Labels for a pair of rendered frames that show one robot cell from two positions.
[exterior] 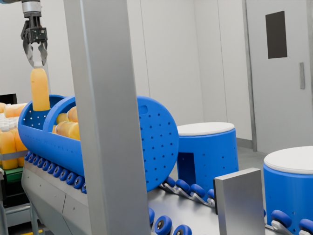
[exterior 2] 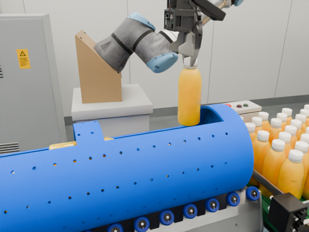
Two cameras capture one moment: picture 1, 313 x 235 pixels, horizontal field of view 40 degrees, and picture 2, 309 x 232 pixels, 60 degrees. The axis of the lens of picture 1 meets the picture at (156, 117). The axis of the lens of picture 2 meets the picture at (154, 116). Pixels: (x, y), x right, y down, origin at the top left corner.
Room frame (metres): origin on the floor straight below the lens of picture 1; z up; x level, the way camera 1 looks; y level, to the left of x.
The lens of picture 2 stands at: (1.85, -0.31, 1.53)
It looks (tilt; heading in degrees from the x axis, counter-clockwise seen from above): 23 degrees down; 100
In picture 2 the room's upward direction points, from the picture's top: straight up
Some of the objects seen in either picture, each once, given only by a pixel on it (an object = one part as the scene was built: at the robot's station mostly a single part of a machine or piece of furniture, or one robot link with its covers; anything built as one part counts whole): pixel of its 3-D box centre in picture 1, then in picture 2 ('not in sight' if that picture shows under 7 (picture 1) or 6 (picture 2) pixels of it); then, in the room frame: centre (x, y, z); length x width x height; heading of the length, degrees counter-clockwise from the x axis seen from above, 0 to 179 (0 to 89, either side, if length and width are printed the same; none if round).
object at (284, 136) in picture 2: not in sight; (284, 136); (2.16, 0.59, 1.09); 0.04 x 0.04 x 0.02
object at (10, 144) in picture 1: (8, 148); not in sight; (2.02, 0.72, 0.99); 0.07 x 0.07 x 0.19
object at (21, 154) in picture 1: (45, 149); (251, 171); (2.06, 0.56, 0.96); 0.40 x 0.01 x 0.03; 120
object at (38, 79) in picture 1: (39, 87); (189, 94); (1.83, 0.48, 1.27); 0.07 x 0.07 x 0.19
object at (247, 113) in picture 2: not in sight; (235, 115); (2.03, 0.87, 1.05); 0.20 x 0.10 x 0.10; 30
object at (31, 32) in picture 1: (35, 28); (184, 8); (1.80, 0.46, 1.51); 0.09 x 0.08 x 0.12; 30
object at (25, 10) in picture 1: (32, 9); not in sight; (1.81, 0.46, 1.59); 0.08 x 0.08 x 0.05
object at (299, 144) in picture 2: not in sight; (301, 146); (2.20, 0.53, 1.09); 0.04 x 0.04 x 0.02
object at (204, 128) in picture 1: (201, 128); not in sight; (1.80, -0.18, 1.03); 0.28 x 0.28 x 0.01
